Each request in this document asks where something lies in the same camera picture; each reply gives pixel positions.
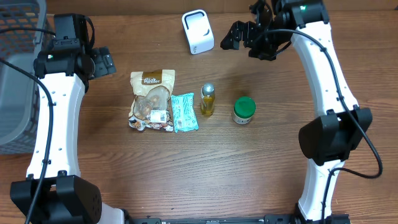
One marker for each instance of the white barcode scanner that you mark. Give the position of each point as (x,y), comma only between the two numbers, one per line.
(198,31)

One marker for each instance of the teal wet wipes packet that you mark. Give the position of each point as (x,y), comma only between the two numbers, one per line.
(184,116)

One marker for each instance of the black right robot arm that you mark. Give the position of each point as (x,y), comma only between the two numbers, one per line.
(339,124)

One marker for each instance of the brown white snack bag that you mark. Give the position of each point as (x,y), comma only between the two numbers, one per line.
(150,107)

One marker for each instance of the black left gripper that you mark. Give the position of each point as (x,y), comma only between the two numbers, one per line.
(104,61)

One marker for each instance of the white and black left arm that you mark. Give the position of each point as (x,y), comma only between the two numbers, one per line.
(53,190)

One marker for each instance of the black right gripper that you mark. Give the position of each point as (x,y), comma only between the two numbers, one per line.
(252,45)

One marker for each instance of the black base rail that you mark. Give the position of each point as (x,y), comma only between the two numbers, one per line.
(233,220)

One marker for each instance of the yellow Vim bottle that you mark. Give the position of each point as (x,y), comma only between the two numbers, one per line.
(207,99)

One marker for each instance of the green white Knorr jar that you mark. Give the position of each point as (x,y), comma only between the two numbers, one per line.
(243,110)

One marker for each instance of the grey plastic mesh basket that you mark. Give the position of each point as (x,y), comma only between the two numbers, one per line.
(20,94)

